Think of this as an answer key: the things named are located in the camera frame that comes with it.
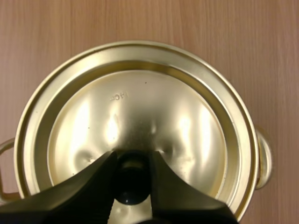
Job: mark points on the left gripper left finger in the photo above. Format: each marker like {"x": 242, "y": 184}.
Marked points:
{"x": 77, "y": 196}

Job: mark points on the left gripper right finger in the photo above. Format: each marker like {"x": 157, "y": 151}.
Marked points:
{"x": 182, "y": 196}

